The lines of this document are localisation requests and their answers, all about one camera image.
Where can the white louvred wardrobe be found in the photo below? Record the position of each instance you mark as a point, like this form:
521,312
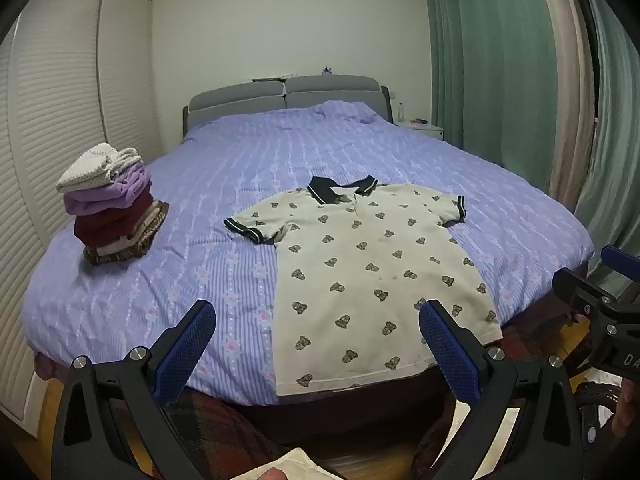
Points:
55,85

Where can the window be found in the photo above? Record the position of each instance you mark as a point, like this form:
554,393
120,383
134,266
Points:
592,40

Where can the small clear bottle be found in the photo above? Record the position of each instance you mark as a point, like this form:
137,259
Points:
400,110

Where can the dark plaid cloth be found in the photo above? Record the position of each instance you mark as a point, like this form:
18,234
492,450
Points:
215,430

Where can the white nightstand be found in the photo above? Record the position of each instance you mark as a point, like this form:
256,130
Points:
425,130

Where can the maroon folded garment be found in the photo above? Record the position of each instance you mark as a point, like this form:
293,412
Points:
107,222

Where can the brown patterned folded garment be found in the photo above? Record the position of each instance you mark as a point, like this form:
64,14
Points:
107,257

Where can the small red item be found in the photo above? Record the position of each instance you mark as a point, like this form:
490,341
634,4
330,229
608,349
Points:
419,121

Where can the person's right hand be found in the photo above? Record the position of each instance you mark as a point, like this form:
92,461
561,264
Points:
626,405

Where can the purple striped floral duvet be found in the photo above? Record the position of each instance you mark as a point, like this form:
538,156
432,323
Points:
200,195

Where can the lilac folded garment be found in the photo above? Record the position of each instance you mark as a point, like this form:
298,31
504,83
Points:
117,192

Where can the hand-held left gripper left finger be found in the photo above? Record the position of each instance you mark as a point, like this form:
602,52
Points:
184,347

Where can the cream bear print polo shirt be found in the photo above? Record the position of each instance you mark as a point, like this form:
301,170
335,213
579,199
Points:
370,280

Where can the dark wooden bed frame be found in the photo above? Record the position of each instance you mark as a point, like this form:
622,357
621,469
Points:
350,415

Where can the small purple figurine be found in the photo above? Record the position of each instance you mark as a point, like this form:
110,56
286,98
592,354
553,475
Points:
328,71

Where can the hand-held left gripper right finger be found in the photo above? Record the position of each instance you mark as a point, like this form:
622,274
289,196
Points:
450,347

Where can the green curtain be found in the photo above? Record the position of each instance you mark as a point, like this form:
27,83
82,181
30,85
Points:
615,160
480,60

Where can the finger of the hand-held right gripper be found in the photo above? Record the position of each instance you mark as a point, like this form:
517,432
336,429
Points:
622,261
575,287

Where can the beige curtain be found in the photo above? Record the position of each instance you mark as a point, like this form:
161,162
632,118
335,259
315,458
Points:
570,110

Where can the white knitted folded garment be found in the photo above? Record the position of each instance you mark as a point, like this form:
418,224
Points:
92,167

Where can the grey padded headboard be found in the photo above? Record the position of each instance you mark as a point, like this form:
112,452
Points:
250,97

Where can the person's left forearm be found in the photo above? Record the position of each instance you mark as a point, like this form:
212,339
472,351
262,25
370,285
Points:
310,462

